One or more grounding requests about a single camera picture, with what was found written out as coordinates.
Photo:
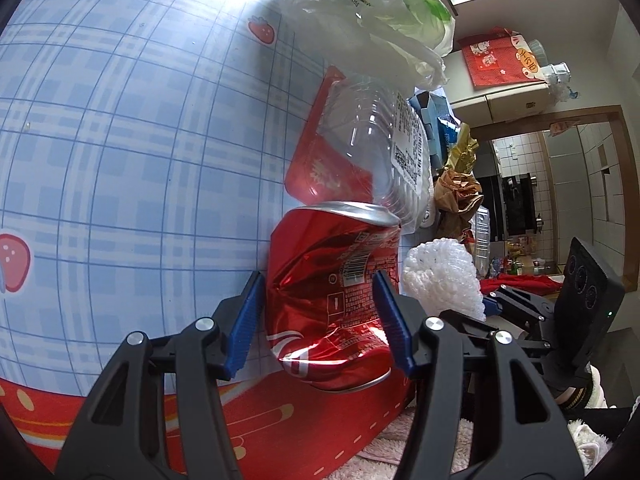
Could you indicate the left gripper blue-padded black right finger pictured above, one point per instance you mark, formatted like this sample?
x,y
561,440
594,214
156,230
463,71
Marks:
x,y
482,409

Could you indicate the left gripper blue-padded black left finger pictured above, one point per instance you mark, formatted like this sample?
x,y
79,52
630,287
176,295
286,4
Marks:
x,y
120,430

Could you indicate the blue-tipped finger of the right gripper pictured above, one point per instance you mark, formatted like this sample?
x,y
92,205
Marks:
x,y
491,306

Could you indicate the brown paper bag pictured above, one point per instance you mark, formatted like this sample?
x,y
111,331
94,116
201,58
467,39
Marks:
x,y
457,198

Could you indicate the crushed red soda can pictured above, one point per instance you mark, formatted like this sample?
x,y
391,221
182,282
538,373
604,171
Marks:
x,y
320,318

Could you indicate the white green plastic bag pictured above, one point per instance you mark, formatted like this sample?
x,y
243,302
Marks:
x,y
401,42

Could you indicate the blue carton box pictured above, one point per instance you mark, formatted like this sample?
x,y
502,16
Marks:
x,y
441,126

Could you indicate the striped white sleeve forearm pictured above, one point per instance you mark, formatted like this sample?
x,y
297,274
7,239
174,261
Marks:
x,y
593,424

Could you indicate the black kitchen stove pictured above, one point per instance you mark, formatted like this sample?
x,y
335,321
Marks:
x,y
511,205

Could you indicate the white foam fruit net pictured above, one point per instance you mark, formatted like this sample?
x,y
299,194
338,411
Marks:
x,y
441,275

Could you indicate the gold foil wrapper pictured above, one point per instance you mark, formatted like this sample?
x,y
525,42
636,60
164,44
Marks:
x,y
462,155

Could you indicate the cream refrigerator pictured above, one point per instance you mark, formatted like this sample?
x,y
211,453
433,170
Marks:
x,y
484,107

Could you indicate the clear plastic bottle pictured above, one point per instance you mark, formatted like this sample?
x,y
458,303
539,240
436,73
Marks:
x,y
382,141

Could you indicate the red hanging cloth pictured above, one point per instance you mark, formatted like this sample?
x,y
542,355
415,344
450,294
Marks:
x,y
498,58

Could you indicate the blue plaid tablecloth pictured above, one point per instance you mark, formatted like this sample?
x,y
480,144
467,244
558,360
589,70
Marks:
x,y
144,145

